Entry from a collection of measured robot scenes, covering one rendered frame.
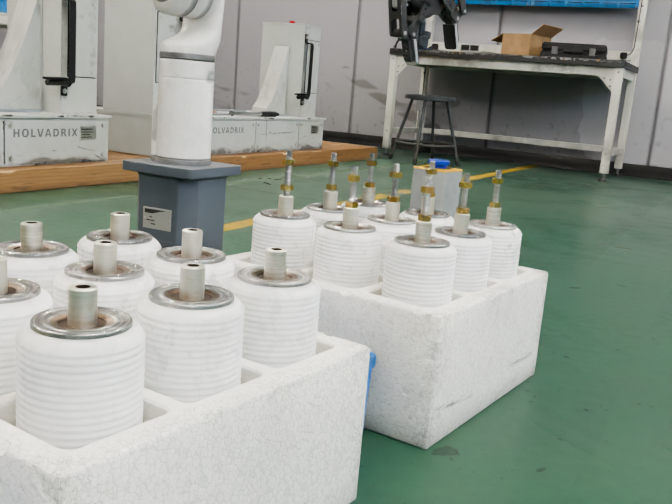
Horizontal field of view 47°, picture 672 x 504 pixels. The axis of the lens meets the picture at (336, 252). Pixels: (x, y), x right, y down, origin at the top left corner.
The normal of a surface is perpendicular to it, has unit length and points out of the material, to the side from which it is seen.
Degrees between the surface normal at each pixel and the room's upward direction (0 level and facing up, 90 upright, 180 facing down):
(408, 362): 90
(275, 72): 66
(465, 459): 0
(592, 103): 90
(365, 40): 90
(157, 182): 93
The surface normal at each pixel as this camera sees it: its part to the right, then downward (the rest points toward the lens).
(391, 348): -0.57, 0.12
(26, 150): 0.88, 0.17
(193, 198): 0.29, 0.23
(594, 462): 0.08, -0.97
